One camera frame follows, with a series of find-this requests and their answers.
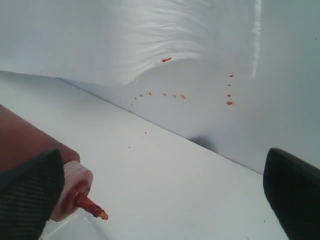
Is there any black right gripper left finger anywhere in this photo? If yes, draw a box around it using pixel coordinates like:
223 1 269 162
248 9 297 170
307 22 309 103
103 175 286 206
0 149 65 240

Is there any red sauce squeeze bottle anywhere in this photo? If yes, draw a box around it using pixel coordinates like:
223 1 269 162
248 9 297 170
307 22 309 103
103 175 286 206
0 106 109 222

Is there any white paper backdrop sheet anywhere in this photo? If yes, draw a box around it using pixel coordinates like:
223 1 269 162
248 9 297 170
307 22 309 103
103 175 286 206
0 0 263 87

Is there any white rectangular plastic tray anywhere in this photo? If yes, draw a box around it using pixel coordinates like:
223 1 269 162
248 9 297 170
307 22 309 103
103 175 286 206
39 209 110 240

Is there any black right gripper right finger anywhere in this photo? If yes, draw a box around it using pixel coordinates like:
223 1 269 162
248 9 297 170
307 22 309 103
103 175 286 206
263 148 320 240

